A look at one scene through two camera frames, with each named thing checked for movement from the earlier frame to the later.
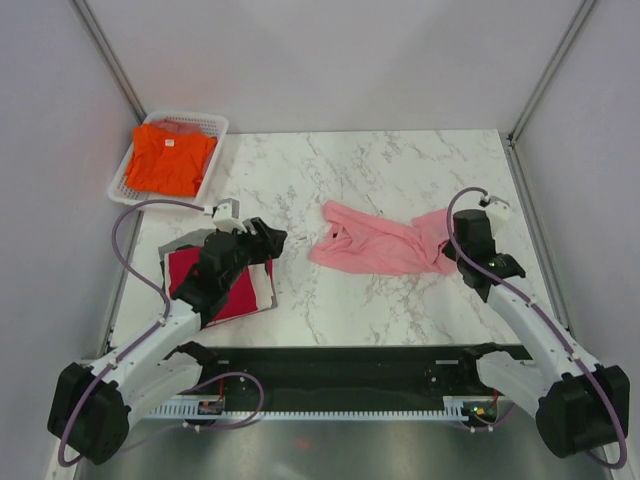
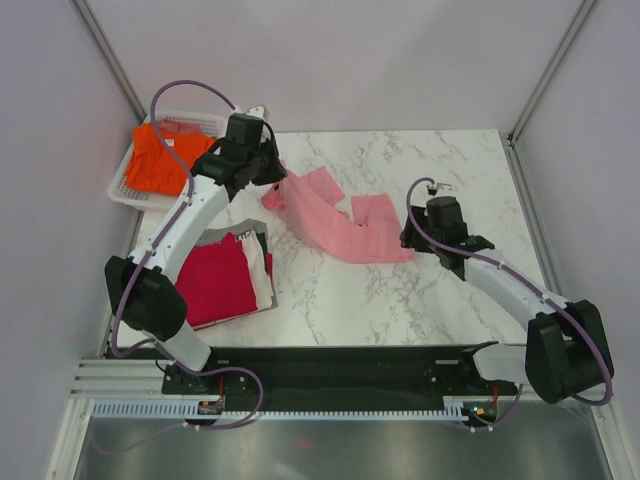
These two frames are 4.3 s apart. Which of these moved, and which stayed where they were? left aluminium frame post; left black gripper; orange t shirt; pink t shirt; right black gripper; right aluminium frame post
Moved: right black gripper; pink t shirt; left black gripper
Stayed: left aluminium frame post; right aluminium frame post; orange t shirt
